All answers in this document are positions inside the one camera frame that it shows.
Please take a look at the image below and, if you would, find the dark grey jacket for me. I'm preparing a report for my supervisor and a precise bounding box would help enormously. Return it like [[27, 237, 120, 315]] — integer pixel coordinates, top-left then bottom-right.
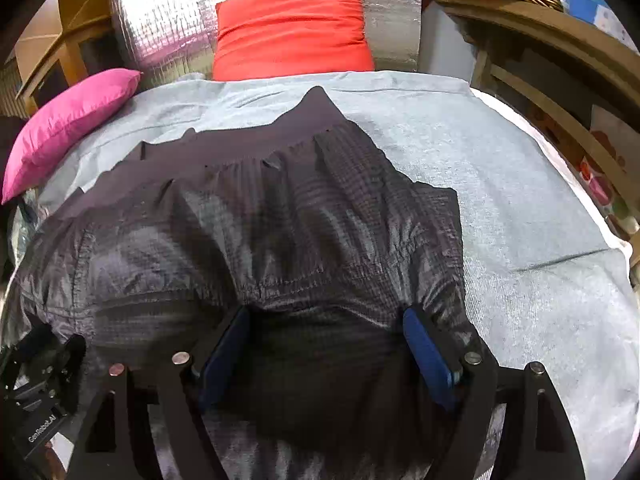
[[5, 85, 501, 480]]

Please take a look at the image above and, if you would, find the white mattress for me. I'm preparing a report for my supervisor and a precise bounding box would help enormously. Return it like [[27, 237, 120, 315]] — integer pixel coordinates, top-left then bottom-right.
[[470, 87, 633, 261]]

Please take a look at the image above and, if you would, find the pink pillow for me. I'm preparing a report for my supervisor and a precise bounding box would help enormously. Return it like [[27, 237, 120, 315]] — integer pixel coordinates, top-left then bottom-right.
[[1, 67, 143, 205]]

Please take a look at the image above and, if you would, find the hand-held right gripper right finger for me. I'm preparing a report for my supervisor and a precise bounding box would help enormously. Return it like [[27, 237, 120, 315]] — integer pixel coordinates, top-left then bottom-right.
[[401, 306, 586, 480]]

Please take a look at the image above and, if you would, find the wooden cabinet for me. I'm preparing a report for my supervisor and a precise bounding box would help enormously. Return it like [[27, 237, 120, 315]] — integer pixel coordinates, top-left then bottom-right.
[[0, 0, 123, 116]]

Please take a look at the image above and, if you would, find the clear plastic bag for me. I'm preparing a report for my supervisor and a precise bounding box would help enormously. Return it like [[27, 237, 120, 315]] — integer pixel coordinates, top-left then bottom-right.
[[7, 195, 51, 266]]

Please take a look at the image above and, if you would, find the wooden shelf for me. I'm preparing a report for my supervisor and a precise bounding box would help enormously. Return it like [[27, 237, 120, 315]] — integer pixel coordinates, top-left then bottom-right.
[[435, 0, 640, 241]]

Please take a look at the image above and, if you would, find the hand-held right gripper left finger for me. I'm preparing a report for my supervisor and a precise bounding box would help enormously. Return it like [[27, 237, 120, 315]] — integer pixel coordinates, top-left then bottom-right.
[[75, 306, 252, 480]]

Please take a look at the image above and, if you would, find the silver foil mat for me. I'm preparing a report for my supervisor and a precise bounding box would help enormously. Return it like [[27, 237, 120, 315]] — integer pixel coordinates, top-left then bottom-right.
[[110, 0, 423, 83]]

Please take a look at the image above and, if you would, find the grey bed sheet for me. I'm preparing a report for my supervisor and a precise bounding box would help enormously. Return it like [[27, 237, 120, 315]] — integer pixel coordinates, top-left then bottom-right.
[[10, 70, 640, 480]]

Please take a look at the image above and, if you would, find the light printed box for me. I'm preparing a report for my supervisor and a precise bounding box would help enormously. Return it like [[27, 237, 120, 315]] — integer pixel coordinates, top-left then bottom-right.
[[560, 0, 638, 48]]

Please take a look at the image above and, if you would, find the red pillow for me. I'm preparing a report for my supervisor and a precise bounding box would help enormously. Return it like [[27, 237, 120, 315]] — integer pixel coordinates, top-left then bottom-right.
[[212, 0, 376, 82]]

